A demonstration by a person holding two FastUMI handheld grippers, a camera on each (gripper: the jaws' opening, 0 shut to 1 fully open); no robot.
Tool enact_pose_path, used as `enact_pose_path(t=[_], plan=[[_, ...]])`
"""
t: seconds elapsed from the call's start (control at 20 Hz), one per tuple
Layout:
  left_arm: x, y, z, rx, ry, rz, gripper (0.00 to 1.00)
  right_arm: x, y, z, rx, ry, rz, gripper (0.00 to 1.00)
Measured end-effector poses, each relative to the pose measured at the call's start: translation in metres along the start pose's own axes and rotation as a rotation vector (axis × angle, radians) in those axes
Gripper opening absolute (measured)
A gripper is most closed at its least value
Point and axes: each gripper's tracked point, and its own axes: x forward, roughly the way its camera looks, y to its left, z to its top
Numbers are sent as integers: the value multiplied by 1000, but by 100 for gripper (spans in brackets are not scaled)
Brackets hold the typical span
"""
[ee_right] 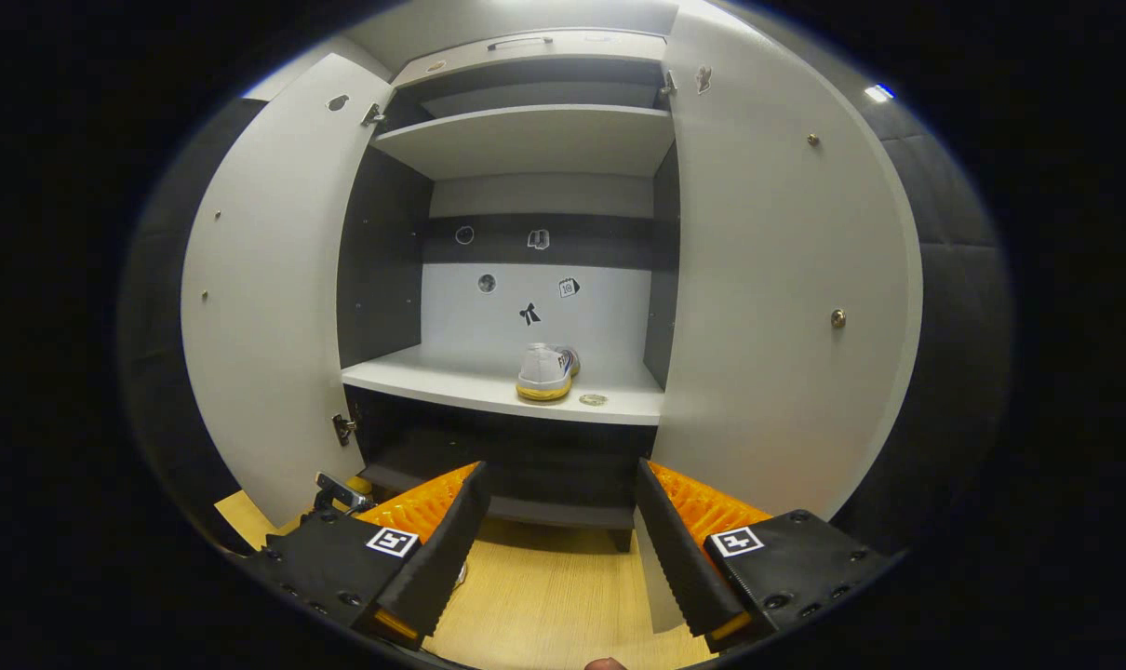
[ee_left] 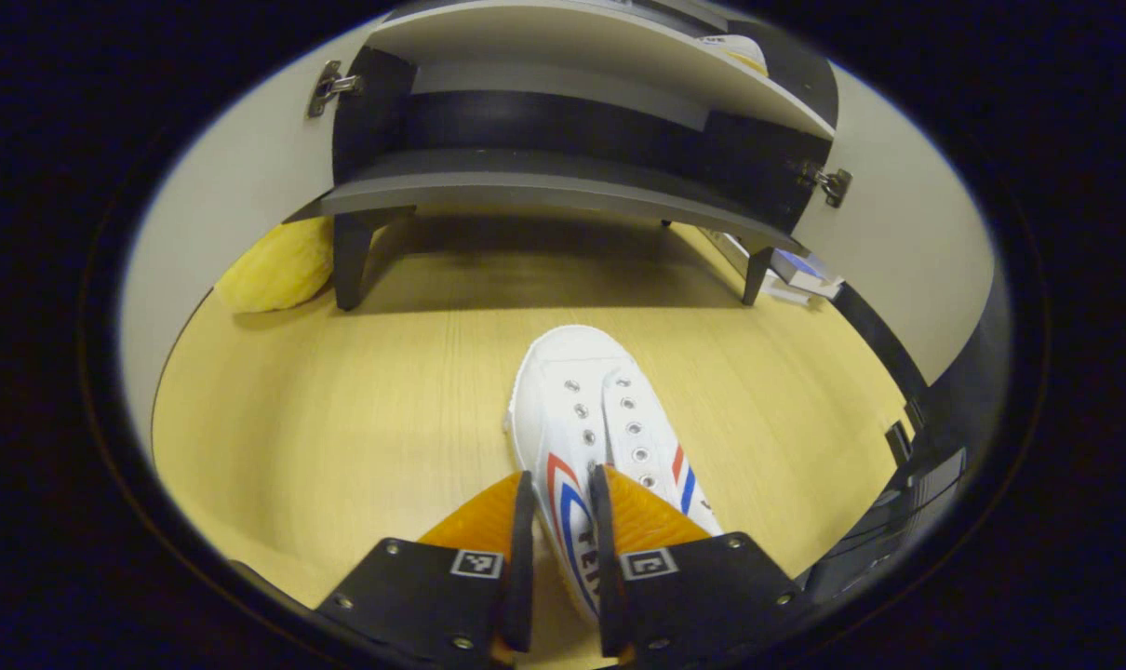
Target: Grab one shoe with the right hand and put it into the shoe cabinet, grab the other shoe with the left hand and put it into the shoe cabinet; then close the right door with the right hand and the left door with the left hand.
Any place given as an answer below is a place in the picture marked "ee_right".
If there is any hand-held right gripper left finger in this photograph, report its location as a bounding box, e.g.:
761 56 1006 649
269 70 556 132
242 461 492 652

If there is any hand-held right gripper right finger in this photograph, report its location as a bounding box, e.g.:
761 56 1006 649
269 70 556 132
634 460 890 655

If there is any grey cabinet door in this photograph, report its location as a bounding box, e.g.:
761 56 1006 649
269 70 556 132
180 53 396 529
633 7 925 636

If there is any grey shoe cabinet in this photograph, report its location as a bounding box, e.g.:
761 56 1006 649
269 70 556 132
335 28 680 555

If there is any grey cabinet shelf board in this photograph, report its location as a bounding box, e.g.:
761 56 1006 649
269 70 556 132
370 103 676 181
341 342 666 427

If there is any grey cabinet drawer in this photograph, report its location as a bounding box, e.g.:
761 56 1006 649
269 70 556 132
391 28 668 89

